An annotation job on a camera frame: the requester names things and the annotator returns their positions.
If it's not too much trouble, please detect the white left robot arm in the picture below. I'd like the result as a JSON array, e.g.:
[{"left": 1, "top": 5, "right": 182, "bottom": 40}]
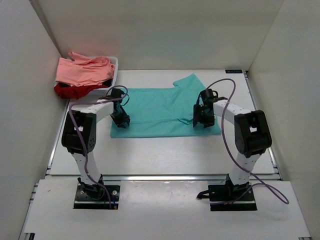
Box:
[{"left": 61, "top": 98, "right": 130, "bottom": 199}]

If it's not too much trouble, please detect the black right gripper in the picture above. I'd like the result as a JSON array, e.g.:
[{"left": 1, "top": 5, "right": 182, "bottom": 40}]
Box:
[{"left": 193, "top": 105, "right": 213, "bottom": 129}]

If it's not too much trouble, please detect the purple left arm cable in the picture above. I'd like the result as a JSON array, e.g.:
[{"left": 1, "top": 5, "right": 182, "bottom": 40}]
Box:
[{"left": 68, "top": 86, "right": 131, "bottom": 210}]

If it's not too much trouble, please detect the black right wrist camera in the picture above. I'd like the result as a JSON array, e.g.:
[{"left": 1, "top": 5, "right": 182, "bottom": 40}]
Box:
[{"left": 199, "top": 88, "right": 228, "bottom": 103}]

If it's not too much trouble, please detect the red t shirt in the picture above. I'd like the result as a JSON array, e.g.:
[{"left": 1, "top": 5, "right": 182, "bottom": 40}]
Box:
[{"left": 53, "top": 83, "right": 99, "bottom": 100}]

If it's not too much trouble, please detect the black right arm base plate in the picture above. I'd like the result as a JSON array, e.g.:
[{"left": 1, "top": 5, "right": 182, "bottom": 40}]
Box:
[{"left": 196, "top": 175, "right": 258, "bottom": 212}]

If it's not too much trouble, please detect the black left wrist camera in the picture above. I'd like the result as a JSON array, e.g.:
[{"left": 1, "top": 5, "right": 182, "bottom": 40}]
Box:
[{"left": 105, "top": 88, "right": 125, "bottom": 100}]

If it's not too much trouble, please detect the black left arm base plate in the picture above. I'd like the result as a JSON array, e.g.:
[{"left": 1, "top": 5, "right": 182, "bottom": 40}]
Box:
[{"left": 73, "top": 185, "right": 121, "bottom": 210}]

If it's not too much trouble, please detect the white plastic basket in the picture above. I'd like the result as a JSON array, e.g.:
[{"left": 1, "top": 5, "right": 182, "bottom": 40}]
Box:
[{"left": 84, "top": 55, "right": 119, "bottom": 97}]

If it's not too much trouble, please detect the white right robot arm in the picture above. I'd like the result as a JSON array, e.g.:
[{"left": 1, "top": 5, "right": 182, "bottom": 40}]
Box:
[{"left": 192, "top": 99, "right": 272, "bottom": 200}]

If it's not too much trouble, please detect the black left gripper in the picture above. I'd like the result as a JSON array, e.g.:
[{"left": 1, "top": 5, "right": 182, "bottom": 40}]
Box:
[{"left": 109, "top": 107, "right": 131, "bottom": 129}]

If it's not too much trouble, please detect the aluminium table rail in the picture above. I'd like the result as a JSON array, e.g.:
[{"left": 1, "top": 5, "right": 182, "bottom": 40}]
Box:
[{"left": 99, "top": 174, "right": 280, "bottom": 182}]

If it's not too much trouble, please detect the teal t shirt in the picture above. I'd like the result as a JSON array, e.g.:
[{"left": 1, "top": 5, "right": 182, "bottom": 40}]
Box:
[{"left": 110, "top": 74, "right": 221, "bottom": 139}]

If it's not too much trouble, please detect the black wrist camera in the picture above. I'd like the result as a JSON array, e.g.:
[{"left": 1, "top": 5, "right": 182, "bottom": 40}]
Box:
[
  {"left": 105, "top": 88, "right": 125, "bottom": 100},
  {"left": 199, "top": 88, "right": 228, "bottom": 103}
]

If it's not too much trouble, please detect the pink t shirt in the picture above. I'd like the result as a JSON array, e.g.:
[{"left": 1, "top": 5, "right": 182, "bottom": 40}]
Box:
[{"left": 55, "top": 51, "right": 116, "bottom": 87}]

